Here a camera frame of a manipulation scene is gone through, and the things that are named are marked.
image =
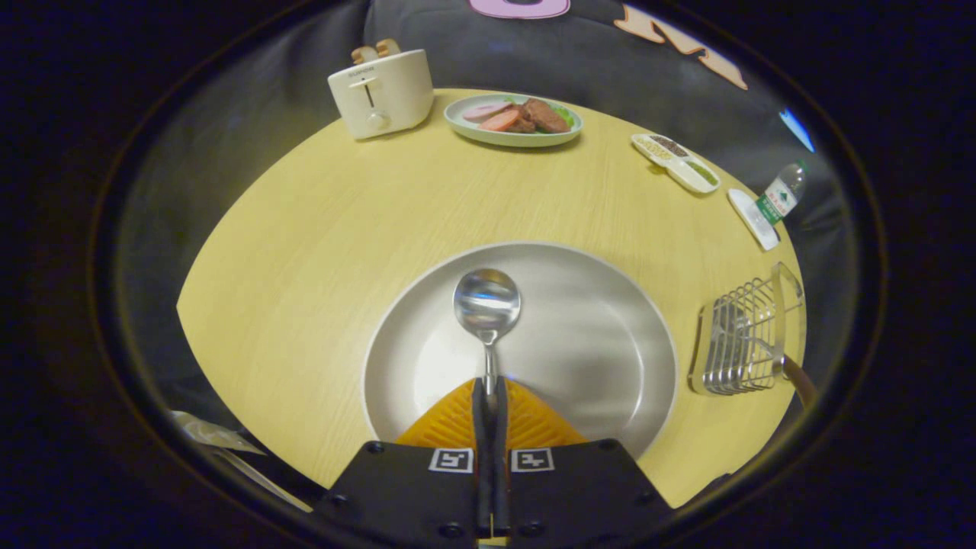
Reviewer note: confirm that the white square coaster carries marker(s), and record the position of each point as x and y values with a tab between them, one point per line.
751	221

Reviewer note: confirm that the white divided seasoning dish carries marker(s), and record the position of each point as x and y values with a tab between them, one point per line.
682	171

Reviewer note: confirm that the white toaster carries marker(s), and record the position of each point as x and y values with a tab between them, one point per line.
396	95

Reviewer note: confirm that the clear plastic bag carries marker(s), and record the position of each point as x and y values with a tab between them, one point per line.
210	431

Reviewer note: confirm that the toast slice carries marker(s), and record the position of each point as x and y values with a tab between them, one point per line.
364	55
388	47

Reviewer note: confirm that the large white plate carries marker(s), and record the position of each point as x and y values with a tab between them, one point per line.
587	343

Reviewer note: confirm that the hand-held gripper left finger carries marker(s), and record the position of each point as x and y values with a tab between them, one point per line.
482	442

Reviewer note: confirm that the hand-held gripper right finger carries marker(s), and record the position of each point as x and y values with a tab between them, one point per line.
502	457

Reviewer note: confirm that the small green plate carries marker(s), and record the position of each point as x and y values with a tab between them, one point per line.
507	139

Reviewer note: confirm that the clear water bottle green label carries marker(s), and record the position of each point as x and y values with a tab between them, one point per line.
779	198

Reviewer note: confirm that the brown meat slice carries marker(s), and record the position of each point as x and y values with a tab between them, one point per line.
545	114

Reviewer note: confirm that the green lettuce leaf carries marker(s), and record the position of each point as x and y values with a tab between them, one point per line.
566	116

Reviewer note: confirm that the pink sausage slice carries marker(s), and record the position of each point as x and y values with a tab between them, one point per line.
499	122
484	111

